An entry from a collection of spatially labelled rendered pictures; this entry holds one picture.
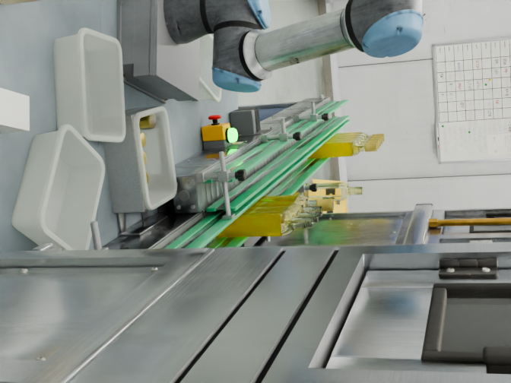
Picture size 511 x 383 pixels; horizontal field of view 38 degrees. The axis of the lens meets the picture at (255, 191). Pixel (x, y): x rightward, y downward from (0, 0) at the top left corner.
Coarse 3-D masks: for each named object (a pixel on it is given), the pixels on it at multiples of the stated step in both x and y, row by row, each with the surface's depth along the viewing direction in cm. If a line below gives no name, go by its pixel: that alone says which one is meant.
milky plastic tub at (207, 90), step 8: (200, 40) 216; (208, 40) 217; (200, 48) 220; (208, 48) 221; (200, 56) 225; (208, 56) 225; (200, 64) 225; (208, 64) 224; (200, 72) 224; (208, 72) 224; (200, 80) 206; (208, 80) 223; (200, 88) 213; (208, 88) 211; (216, 88) 221; (200, 96) 218; (208, 96) 217; (216, 96) 220
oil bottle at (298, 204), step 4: (256, 204) 203; (260, 204) 202; (264, 204) 202; (268, 204) 201; (272, 204) 201; (276, 204) 201; (280, 204) 200; (284, 204) 200; (288, 204) 199; (292, 204) 199; (296, 204) 199; (300, 204) 200; (300, 208) 199
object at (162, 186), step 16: (144, 112) 167; (160, 112) 178; (144, 128) 180; (160, 128) 179; (160, 144) 180; (160, 160) 181; (144, 176) 166; (160, 176) 182; (144, 192) 166; (160, 192) 181
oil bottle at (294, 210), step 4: (252, 208) 199; (256, 208) 199; (260, 208) 198; (264, 208) 198; (268, 208) 197; (272, 208) 197; (276, 208) 197; (280, 208) 196; (284, 208) 196; (288, 208) 195; (292, 208) 195; (296, 208) 196; (292, 212) 194; (296, 212) 194; (296, 216) 194
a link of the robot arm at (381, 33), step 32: (352, 0) 149; (384, 0) 142; (416, 0) 143; (224, 32) 172; (256, 32) 169; (288, 32) 160; (320, 32) 154; (352, 32) 148; (384, 32) 142; (416, 32) 143; (224, 64) 170; (256, 64) 167; (288, 64) 164
